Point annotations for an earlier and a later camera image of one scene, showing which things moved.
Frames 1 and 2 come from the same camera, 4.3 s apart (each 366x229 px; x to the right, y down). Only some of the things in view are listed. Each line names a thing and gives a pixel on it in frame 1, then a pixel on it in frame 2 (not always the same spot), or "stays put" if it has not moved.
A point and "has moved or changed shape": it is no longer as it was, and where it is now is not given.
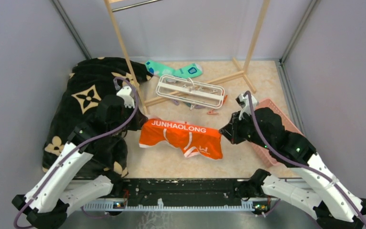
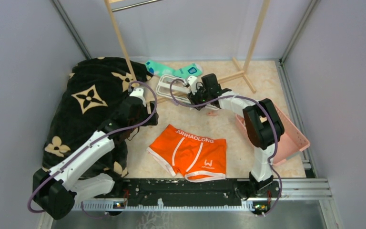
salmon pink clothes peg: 212,112 stays put
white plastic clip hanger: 191,91 stays put
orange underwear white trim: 193,139 has moved or changed shape
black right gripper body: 242,130 -> 200,96
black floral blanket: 96,104 stays put
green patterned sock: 187,71 stays put
